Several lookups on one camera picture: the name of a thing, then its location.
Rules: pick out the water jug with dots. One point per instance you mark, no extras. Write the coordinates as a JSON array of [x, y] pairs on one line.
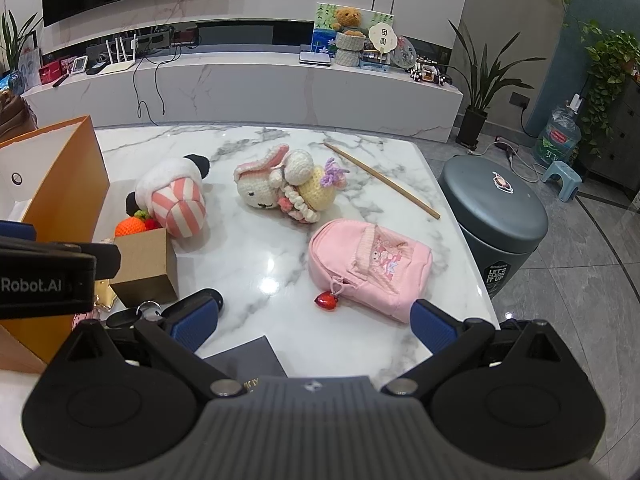
[[559, 137]]

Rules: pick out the black car key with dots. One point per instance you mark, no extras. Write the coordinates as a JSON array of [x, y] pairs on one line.
[[149, 311]]

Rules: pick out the black gift box gold lettering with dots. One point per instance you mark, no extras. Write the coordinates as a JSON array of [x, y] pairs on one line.
[[248, 362]]

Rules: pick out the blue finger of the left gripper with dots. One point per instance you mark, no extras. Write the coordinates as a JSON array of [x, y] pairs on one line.
[[19, 230]]

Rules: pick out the crochet bunny doll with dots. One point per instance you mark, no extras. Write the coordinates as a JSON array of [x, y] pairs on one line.
[[291, 181]]

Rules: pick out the large orange storage box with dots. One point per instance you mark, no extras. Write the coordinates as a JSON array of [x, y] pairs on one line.
[[55, 179]]

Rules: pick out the grey round stool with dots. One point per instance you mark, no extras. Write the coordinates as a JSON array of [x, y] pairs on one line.
[[502, 219]]

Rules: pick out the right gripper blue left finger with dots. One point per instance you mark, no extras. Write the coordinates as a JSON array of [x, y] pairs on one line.
[[192, 320]]

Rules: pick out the white wifi router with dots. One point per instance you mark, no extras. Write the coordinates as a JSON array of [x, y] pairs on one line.
[[120, 58]]

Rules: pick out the orange crochet fruit charm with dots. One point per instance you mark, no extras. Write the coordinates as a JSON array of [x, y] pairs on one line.
[[140, 222]]

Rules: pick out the green landscape painting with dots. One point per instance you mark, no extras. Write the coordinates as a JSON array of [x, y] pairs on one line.
[[333, 18]]

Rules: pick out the small blue plastic stool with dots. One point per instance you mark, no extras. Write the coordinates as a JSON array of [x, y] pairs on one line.
[[569, 180]]

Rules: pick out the climbing ivy plant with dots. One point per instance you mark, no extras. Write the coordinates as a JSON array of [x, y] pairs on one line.
[[598, 38]]

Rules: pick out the teddy bear in pot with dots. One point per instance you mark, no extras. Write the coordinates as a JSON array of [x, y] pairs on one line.
[[349, 38]]

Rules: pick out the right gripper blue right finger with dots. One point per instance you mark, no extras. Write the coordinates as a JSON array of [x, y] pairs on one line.
[[435, 328]]

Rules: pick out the silver laptop on cabinet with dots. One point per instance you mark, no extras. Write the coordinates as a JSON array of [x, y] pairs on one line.
[[310, 55]]

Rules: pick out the white marble tv cabinet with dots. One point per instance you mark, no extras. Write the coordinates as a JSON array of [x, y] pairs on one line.
[[261, 88]]

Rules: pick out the panda plush pink striped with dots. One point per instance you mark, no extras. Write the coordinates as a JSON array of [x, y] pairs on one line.
[[171, 194]]

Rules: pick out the pink mini backpack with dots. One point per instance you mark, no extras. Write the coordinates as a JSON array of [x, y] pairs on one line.
[[368, 265]]

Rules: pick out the potted green plant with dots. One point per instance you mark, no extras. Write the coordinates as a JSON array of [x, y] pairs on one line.
[[483, 79]]

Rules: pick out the round paper fan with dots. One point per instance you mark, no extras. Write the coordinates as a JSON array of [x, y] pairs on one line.
[[383, 38]]

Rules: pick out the wooden stick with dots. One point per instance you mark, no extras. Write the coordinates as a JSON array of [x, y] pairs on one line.
[[390, 183]]

